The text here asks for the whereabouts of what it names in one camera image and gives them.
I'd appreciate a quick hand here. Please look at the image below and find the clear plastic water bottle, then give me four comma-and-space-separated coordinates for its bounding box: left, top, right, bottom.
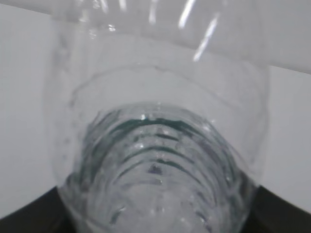
44, 0, 269, 233

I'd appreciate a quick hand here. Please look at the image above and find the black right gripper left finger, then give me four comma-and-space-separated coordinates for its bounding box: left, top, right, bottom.
0, 187, 76, 233

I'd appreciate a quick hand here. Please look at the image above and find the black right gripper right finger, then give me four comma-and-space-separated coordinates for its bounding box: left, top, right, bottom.
246, 186, 311, 233

